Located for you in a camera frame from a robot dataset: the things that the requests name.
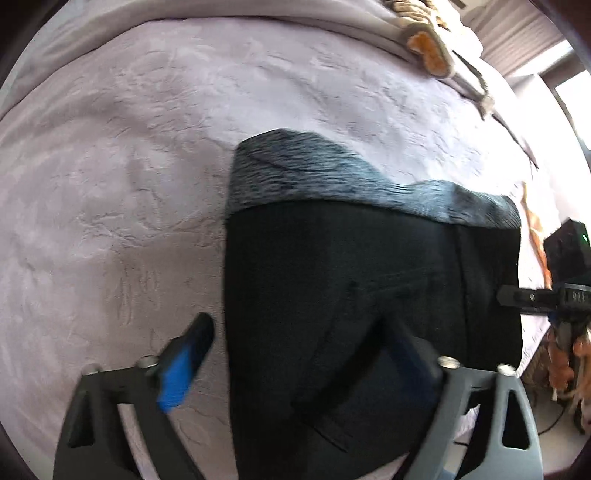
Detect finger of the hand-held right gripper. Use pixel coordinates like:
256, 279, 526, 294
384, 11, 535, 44
498, 284, 562, 317

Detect bright window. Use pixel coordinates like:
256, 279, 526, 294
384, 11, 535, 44
554, 69, 591, 155

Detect orange patterned cloth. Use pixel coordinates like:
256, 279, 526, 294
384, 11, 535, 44
522, 181, 554, 289

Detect grey pleated curtain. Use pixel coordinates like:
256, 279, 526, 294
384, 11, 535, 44
462, 0, 575, 81

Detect black pants with speckled waistband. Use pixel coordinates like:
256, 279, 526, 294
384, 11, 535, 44
224, 129, 525, 480

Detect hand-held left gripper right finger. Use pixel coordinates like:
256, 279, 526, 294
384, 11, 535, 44
379, 316, 543, 480

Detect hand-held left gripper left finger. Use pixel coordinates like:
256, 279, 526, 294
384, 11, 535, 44
53, 313, 215, 480

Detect grey embossed blanket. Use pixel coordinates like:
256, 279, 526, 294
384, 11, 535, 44
0, 18, 555, 480

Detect dark thin cord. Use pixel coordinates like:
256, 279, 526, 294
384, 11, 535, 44
490, 113, 540, 171

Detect plain grey blanket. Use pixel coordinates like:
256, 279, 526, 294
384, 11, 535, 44
0, 0, 416, 112

